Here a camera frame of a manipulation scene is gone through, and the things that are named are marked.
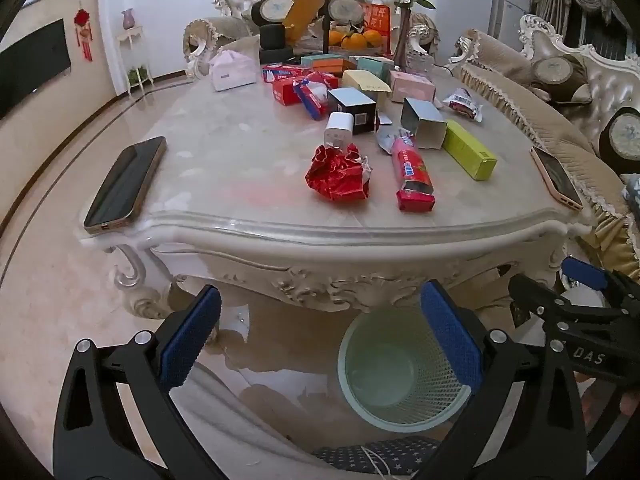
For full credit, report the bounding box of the dark smartphone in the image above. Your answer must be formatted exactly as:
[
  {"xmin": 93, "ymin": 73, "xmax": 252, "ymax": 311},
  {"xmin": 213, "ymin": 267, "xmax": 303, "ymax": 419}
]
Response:
[{"xmin": 82, "ymin": 136, "xmax": 168, "ymax": 235}]

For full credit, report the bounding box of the round black cushion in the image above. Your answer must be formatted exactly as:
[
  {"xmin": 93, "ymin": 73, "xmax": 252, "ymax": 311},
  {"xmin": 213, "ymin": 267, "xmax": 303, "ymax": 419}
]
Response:
[
  {"xmin": 327, "ymin": 0, "xmax": 371, "ymax": 28},
  {"xmin": 599, "ymin": 107, "xmax": 640, "ymax": 176},
  {"xmin": 251, "ymin": 0, "xmax": 301, "ymax": 28}
]

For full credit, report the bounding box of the grey open box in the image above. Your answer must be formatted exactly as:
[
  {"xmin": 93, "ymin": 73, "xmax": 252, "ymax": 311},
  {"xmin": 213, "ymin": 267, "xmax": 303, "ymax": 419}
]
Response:
[{"xmin": 400, "ymin": 97, "xmax": 447, "ymax": 151}]

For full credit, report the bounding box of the blue starred cloth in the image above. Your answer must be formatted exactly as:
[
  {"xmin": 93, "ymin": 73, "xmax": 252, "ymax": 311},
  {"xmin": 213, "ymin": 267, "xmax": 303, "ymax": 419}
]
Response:
[{"xmin": 312, "ymin": 435, "xmax": 441, "ymax": 480}]

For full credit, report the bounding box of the white door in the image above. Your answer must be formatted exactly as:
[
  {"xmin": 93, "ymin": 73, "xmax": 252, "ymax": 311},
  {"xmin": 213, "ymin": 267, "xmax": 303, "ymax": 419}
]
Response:
[{"xmin": 495, "ymin": 0, "xmax": 533, "ymax": 46}]

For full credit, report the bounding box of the small white box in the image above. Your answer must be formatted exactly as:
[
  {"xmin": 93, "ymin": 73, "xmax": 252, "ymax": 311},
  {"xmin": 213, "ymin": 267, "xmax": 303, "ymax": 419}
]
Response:
[{"xmin": 324, "ymin": 112, "xmax": 355, "ymax": 152}]

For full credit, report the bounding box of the red pink biscuit packet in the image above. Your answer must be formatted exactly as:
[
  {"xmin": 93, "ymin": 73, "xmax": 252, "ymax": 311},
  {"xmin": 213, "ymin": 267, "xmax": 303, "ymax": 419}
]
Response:
[{"xmin": 391, "ymin": 130, "xmax": 436, "ymax": 212}]

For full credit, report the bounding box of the white cable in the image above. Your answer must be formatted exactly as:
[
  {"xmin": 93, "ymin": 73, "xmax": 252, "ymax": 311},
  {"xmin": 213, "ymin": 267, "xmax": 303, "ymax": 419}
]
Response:
[{"xmin": 360, "ymin": 447, "xmax": 396, "ymax": 480}]

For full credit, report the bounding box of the black phone stand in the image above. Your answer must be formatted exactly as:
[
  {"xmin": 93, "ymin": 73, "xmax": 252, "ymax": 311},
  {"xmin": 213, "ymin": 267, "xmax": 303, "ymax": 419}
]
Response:
[{"xmin": 310, "ymin": 0, "xmax": 343, "ymax": 56}]

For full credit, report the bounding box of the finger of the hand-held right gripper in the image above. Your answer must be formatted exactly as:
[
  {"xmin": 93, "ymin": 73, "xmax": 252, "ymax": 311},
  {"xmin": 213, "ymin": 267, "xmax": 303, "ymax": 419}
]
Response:
[
  {"xmin": 507, "ymin": 274, "xmax": 583, "ymax": 333},
  {"xmin": 561, "ymin": 257, "xmax": 640, "ymax": 312}
]

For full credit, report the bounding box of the cream sofa with fringed cover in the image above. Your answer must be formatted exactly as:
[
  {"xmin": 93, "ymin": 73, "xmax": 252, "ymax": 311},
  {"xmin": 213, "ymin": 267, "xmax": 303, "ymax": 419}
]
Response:
[{"xmin": 452, "ymin": 14, "xmax": 640, "ymax": 281}]

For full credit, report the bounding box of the white plant stand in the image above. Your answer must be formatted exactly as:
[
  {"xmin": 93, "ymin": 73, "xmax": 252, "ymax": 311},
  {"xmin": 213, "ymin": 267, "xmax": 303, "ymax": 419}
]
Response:
[{"xmin": 116, "ymin": 27, "xmax": 153, "ymax": 96}]

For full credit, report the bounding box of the black square box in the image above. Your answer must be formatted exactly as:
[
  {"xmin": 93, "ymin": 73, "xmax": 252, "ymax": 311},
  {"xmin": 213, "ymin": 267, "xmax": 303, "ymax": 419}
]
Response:
[{"xmin": 327, "ymin": 87, "xmax": 377, "ymax": 135}]

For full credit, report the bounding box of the glass fruit bowl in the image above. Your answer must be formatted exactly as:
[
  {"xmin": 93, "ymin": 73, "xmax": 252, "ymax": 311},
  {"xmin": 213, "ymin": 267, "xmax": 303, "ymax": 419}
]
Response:
[{"xmin": 325, "ymin": 22, "xmax": 393, "ymax": 57}]

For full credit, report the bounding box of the lime green box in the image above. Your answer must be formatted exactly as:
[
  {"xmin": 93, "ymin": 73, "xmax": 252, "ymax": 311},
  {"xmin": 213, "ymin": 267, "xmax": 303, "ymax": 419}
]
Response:
[{"xmin": 442, "ymin": 120, "xmax": 499, "ymax": 181}]

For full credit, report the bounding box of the beige curtain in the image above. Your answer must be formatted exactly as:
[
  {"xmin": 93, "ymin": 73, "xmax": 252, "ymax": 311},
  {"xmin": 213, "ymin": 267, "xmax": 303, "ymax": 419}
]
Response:
[{"xmin": 531, "ymin": 0, "xmax": 631, "ymax": 56}]

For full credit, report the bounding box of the pale teal box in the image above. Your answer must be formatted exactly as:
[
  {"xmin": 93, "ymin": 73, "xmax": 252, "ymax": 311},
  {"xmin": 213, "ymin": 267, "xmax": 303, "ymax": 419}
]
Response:
[{"xmin": 357, "ymin": 56, "xmax": 396, "ymax": 78}]

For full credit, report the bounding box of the blue patterned cloth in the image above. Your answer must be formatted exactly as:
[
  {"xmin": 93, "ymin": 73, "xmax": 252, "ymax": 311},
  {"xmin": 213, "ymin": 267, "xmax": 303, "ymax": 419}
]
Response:
[{"xmin": 620, "ymin": 174, "xmax": 640, "ymax": 211}]

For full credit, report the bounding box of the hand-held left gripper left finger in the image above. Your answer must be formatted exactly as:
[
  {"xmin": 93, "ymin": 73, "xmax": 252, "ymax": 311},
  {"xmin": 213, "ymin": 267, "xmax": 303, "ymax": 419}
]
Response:
[{"xmin": 52, "ymin": 284, "xmax": 223, "ymax": 480}]

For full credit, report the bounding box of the red knot wall hanging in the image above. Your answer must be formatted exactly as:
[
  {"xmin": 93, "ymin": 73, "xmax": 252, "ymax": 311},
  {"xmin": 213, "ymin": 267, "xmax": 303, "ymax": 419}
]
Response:
[{"xmin": 74, "ymin": 7, "xmax": 95, "ymax": 62}]

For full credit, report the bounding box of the red blue plastic packet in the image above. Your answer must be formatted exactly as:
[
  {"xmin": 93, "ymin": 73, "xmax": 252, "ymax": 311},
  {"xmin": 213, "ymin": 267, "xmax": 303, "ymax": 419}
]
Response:
[{"xmin": 292, "ymin": 72, "xmax": 341, "ymax": 121}]

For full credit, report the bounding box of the smartphone in pink case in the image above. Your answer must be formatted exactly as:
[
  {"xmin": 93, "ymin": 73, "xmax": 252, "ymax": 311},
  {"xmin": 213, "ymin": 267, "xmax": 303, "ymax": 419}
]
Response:
[{"xmin": 530, "ymin": 146, "xmax": 585, "ymax": 211}]

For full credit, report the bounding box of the red white snack wrapper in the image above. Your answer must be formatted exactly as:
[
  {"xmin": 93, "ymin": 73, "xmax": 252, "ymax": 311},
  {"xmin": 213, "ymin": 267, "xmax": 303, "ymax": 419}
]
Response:
[{"xmin": 441, "ymin": 87, "xmax": 485, "ymax": 123}]

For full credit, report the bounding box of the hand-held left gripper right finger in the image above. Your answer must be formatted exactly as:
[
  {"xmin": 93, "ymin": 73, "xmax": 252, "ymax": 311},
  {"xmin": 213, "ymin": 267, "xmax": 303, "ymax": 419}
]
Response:
[{"xmin": 407, "ymin": 280, "xmax": 588, "ymax": 480}]

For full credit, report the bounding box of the red crumpled foil wrapper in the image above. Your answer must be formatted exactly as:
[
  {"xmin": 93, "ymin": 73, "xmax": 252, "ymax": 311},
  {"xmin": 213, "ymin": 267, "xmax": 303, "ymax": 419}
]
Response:
[{"xmin": 305, "ymin": 143, "xmax": 373, "ymax": 202}]

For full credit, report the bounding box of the orange cardboard sheet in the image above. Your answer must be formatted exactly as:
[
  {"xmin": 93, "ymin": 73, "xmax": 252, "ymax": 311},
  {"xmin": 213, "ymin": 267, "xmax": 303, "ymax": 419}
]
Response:
[{"xmin": 282, "ymin": 0, "xmax": 326, "ymax": 43}]

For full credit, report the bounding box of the black television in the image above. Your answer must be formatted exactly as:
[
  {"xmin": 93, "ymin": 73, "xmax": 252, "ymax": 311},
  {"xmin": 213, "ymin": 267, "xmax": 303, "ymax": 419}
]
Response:
[{"xmin": 0, "ymin": 19, "xmax": 72, "ymax": 121}]

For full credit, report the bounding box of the pink box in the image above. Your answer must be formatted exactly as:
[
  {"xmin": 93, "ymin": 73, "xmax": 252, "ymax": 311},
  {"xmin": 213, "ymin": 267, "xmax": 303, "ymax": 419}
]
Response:
[{"xmin": 389, "ymin": 71, "xmax": 437, "ymax": 104}]

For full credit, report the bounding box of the silver foil wrapper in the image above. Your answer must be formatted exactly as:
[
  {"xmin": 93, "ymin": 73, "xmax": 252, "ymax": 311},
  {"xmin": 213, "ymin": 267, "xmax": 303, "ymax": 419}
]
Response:
[{"xmin": 376, "ymin": 127, "xmax": 402, "ymax": 154}]

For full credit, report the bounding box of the ornate white coffee table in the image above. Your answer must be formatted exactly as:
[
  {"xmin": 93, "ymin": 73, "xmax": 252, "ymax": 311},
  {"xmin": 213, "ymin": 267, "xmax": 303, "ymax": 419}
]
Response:
[{"xmin": 80, "ymin": 42, "xmax": 601, "ymax": 321}]

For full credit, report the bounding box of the pink tissue pack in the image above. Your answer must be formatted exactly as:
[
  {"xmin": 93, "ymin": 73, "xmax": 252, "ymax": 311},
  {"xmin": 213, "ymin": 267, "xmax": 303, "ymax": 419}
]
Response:
[{"xmin": 209, "ymin": 51, "xmax": 257, "ymax": 92}]

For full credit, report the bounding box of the brown square cushion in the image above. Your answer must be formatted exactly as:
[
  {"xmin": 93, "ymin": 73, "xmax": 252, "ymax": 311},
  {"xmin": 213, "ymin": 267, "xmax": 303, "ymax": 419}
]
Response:
[{"xmin": 531, "ymin": 54, "xmax": 593, "ymax": 106}]

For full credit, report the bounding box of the green mesh waste basket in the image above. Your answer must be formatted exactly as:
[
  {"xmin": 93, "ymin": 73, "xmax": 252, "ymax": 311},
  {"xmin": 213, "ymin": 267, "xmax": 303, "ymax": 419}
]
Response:
[{"xmin": 337, "ymin": 305, "xmax": 473, "ymax": 431}]

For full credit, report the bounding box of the black speaker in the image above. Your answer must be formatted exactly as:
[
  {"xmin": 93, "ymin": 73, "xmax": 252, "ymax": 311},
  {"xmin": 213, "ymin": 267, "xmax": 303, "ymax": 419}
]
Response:
[{"xmin": 260, "ymin": 24, "xmax": 287, "ymax": 51}]

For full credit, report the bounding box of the pale yellow box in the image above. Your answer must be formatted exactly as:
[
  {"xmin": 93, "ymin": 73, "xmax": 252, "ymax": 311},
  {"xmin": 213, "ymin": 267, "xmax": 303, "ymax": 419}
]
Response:
[{"xmin": 341, "ymin": 69, "xmax": 392, "ymax": 95}]

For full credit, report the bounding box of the grey cloth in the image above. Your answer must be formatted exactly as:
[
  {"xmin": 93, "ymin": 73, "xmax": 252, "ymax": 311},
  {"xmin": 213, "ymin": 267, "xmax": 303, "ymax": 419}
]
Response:
[{"xmin": 167, "ymin": 362, "xmax": 326, "ymax": 480}]

